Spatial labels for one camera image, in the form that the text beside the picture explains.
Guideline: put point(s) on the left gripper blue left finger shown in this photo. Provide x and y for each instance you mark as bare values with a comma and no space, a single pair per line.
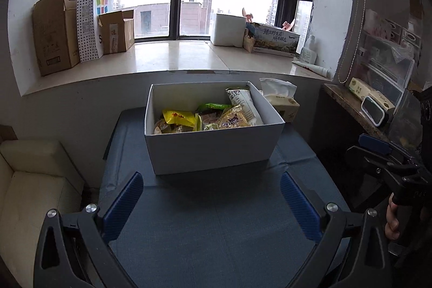
119,206

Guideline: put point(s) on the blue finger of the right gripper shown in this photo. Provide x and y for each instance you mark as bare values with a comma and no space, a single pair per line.
374,144

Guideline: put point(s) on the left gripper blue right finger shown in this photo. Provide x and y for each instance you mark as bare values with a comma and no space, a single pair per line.
305,204

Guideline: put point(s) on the clear jelly cup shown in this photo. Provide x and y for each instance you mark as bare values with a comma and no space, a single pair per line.
161,127

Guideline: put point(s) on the kuromi round cracker pack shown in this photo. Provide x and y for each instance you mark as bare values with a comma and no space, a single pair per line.
233,118

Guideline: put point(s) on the yellow snack bag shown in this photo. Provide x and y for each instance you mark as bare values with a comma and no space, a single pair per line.
178,117

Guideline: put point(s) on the white tall snack bag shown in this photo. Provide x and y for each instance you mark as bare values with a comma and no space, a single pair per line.
243,98

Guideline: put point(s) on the person's right hand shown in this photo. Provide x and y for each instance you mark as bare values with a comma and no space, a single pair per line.
391,227

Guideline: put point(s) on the white digital clock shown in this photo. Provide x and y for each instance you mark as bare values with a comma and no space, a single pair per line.
373,111

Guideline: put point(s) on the wooden side shelf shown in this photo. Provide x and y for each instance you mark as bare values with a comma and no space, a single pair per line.
352,106

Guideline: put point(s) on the white tube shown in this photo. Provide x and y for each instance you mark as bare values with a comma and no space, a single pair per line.
313,68

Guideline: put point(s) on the clear plastic drawer unit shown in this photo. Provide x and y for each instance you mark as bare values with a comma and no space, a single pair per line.
387,54

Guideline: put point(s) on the cream leather sofa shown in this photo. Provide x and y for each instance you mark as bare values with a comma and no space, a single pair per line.
36,176

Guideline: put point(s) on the beige tissue pack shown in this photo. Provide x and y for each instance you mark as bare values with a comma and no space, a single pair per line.
280,94

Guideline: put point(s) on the white plastic bottle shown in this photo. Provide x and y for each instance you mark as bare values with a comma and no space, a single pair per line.
308,54

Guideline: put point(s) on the white storage box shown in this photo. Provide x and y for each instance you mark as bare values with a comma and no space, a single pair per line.
204,150

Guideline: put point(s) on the landscape printed long box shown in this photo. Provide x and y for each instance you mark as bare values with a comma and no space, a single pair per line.
272,40

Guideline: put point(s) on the small wicker basket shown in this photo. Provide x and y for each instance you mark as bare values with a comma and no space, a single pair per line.
248,41

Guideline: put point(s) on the white box on sill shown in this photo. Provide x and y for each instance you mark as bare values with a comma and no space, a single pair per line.
228,31

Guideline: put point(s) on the small open cardboard box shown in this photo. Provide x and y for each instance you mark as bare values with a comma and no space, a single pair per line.
117,31

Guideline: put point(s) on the large brown cardboard box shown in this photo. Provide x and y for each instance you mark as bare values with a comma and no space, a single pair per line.
55,35

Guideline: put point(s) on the white dotted paper bag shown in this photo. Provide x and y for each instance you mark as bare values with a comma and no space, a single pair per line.
89,37

